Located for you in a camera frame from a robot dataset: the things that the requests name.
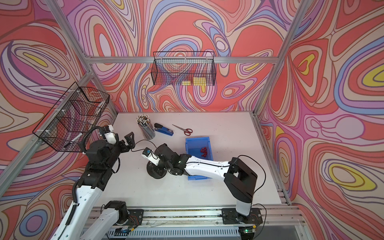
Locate blue plastic bin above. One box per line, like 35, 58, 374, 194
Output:
185, 136, 214, 181

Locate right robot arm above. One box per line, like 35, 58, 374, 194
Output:
142, 144, 262, 225

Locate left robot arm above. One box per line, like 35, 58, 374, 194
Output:
52, 126, 136, 240

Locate black round screw base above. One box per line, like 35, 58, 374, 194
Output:
146, 162, 168, 179

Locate metal pen cup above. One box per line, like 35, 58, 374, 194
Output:
137, 115, 156, 140

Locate blue black stapler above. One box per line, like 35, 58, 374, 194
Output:
154, 123, 174, 136

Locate white marker in basket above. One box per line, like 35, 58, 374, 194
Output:
64, 133, 83, 148

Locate yellow sticky note pad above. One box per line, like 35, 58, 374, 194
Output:
193, 77, 207, 86

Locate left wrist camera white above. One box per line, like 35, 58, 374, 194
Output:
102, 125, 119, 145

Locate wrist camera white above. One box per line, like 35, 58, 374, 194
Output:
142, 148, 160, 166
102, 125, 119, 145

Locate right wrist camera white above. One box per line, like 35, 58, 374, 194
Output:
142, 148, 160, 166

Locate red handled scissors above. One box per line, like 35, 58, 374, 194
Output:
173, 125, 193, 136

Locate black wire basket left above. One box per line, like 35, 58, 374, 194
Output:
33, 83, 110, 153

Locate black wire basket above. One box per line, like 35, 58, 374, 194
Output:
151, 51, 217, 87
33, 83, 110, 153

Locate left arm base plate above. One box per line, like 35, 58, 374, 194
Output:
114, 209, 144, 227

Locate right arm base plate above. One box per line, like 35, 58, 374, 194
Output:
219, 208, 264, 226

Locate black wire basket back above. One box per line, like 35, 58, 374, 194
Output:
151, 51, 217, 87

